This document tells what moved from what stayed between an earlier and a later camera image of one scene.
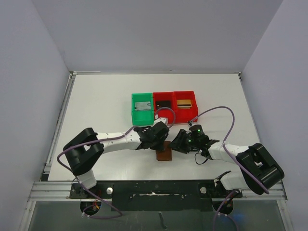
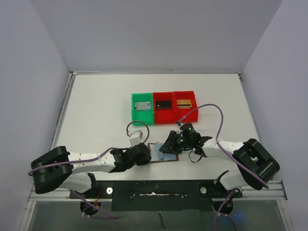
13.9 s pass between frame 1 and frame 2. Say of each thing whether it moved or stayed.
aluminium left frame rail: stayed
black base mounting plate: stayed
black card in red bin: stayed
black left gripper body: moved
